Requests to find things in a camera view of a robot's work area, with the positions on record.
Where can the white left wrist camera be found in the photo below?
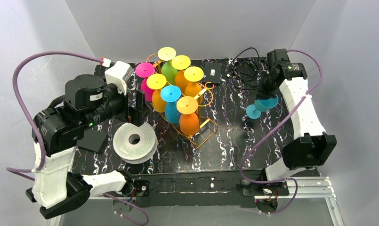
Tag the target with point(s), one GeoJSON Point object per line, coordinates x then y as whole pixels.
{"type": "Point", "coordinates": [118, 74]}

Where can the white perforated filament spool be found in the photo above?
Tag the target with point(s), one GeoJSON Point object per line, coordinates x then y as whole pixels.
{"type": "Point", "coordinates": [135, 145]}

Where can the yellow-orange wine glass right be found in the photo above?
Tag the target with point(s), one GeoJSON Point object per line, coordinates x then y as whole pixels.
{"type": "Point", "coordinates": [193, 74]}

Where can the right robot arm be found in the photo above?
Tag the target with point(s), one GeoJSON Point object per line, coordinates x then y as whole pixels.
{"type": "Point", "coordinates": [311, 145]}

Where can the magenta wine glass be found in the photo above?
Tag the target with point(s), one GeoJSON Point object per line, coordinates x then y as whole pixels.
{"type": "Point", "coordinates": [145, 70]}

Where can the green wine glass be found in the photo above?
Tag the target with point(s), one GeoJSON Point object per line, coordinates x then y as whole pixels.
{"type": "Point", "coordinates": [166, 54]}

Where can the orange wine glass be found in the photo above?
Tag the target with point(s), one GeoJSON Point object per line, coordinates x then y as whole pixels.
{"type": "Point", "coordinates": [188, 121]}

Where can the black power adapter box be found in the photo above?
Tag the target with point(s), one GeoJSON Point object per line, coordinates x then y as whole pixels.
{"type": "Point", "coordinates": [212, 73]}

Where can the yellow-orange wine glass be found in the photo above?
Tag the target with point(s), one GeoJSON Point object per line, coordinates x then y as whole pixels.
{"type": "Point", "coordinates": [181, 62]}
{"type": "Point", "coordinates": [157, 82]}
{"type": "Point", "coordinates": [193, 74]}

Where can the yellow-orange wine glass front left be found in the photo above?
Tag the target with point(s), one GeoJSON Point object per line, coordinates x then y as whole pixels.
{"type": "Point", "coordinates": [157, 82]}

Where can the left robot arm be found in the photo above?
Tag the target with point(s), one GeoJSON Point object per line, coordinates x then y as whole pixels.
{"type": "Point", "coordinates": [87, 102]}

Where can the gold wire glass rack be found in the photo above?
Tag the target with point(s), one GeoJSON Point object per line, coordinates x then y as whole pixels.
{"type": "Point", "coordinates": [202, 120]}

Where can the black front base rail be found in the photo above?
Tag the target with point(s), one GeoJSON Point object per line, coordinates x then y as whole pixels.
{"type": "Point", "coordinates": [210, 188]}

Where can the blue wine glass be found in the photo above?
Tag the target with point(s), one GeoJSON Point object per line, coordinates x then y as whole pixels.
{"type": "Point", "coordinates": [171, 94]}

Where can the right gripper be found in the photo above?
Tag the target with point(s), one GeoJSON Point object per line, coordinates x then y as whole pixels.
{"type": "Point", "coordinates": [266, 90]}

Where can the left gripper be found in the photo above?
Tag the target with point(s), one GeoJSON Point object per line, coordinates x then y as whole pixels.
{"type": "Point", "coordinates": [132, 110]}

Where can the yellow-orange wine glass back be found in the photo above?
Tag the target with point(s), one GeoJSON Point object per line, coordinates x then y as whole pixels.
{"type": "Point", "coordinates": [181, 62]}

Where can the teal wine glass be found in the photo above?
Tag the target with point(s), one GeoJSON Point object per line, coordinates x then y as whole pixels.
{"type": "Point", "coordinates": [254, 110]}

